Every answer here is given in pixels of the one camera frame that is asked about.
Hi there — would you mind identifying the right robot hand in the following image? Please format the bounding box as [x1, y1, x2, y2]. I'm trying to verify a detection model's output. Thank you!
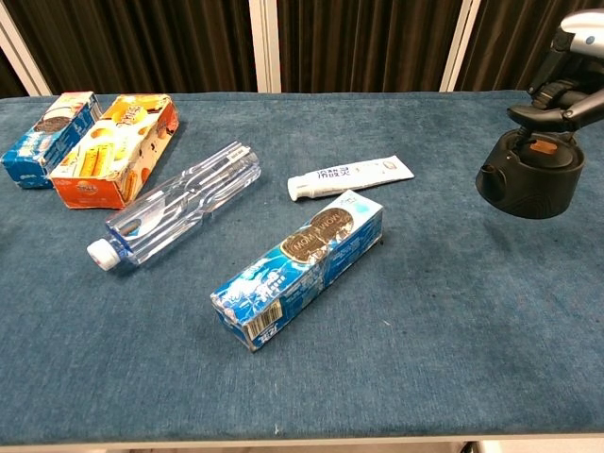
[506, 8, 604, 136]

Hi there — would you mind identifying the black cast iron teapot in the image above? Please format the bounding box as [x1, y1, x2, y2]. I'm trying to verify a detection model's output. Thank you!
[475, 126, 586, 220]

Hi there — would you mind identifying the dark brown curtain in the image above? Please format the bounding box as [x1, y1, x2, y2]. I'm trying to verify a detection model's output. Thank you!
[277, 0, 466, 94]
[3, 0, 259, 95]
[454, 0, 604, 92]

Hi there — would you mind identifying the white toothpaste tube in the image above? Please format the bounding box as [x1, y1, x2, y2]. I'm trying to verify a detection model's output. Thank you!
[287, 154, 416, 203]

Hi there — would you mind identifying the long blue cookie box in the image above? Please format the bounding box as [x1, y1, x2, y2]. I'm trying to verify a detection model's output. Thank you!
[210, 189, 384, 353]

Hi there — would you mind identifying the blue velvet tablecloth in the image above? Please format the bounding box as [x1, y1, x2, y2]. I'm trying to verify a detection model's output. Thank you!
[0, 90, 604, 447]

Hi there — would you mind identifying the clear plastic water bottle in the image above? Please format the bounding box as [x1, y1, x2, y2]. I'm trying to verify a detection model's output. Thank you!
[86, 141, 262, 272]

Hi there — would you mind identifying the orange cake box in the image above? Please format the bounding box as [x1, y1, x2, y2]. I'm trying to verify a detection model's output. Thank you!
[48, 93, 181, 210]

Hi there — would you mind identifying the short blue cookie box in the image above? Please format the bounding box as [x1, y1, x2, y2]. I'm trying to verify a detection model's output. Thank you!
[0, 91, 103, 191]

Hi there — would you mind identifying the white slanted frame post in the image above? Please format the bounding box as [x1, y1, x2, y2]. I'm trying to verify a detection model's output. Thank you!
[438, 0, 488, 93]
[0, 4, 53, 98]

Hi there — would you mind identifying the white upright frame post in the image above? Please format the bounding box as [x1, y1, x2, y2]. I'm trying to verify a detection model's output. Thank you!
[248, 0, 283, 94]

